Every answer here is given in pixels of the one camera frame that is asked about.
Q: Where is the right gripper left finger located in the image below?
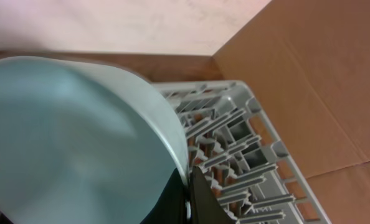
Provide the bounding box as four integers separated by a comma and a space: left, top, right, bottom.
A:
141, 169, 187, 224

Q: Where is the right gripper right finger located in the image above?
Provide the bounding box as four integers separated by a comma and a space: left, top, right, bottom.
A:
189, 167, 235, 224

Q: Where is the light blue bowl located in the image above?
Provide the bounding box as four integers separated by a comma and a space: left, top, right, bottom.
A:
0, 56, 188, 223

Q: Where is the grey plastic dishwasher rack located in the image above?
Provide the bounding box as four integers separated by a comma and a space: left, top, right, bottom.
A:
156, 80, 330, 224

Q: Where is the brown cardboard box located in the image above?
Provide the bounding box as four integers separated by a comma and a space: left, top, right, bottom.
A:
214, 0, 370, 223

